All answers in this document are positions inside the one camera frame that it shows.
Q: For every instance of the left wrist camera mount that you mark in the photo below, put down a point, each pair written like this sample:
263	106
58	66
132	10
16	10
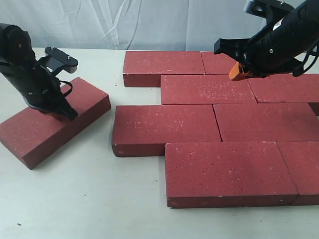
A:
55	60

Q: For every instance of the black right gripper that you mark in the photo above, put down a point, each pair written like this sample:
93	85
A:
268	53

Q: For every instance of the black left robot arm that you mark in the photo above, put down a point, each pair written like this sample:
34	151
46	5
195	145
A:
15	47

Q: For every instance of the third row red brick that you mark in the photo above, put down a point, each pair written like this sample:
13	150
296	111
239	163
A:
267	122

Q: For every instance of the right middle row brick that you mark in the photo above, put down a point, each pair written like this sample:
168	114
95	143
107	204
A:
286	88

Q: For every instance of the speckled red brick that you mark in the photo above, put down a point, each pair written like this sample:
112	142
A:
204	90

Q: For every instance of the back right row brick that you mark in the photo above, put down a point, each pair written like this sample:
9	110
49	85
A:
217	64

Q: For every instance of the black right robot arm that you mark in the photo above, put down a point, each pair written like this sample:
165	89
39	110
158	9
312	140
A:
305	15

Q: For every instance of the back left row brick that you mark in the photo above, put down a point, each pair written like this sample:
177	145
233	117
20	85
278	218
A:
144	68

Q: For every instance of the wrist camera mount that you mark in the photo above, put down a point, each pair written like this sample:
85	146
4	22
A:
55	60
271	10

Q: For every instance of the blue white backdrop curtain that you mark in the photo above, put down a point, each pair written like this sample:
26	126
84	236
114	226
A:
131	24

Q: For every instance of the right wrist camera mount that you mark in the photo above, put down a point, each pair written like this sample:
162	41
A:
271	10

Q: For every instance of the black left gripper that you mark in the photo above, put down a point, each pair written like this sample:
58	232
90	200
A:
40	89

